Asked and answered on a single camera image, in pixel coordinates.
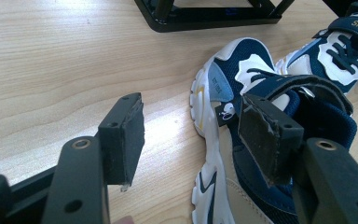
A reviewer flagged red and black shoe rack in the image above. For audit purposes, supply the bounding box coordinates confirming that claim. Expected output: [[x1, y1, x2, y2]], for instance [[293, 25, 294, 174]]
[[133, 0, 358, 34]]

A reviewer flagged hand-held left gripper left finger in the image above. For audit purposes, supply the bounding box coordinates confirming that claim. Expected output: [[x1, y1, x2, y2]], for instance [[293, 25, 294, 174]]
[[41, 91, 145, 224]]

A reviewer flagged navy and white sneaker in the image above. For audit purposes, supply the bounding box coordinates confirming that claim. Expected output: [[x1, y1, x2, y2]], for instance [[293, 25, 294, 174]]
[[189, 36, 358, 224], [274, 2, 358, 94]]

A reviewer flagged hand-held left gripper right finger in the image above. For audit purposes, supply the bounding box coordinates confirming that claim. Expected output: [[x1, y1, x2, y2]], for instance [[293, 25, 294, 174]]
[[237, 92, 358, 224]]

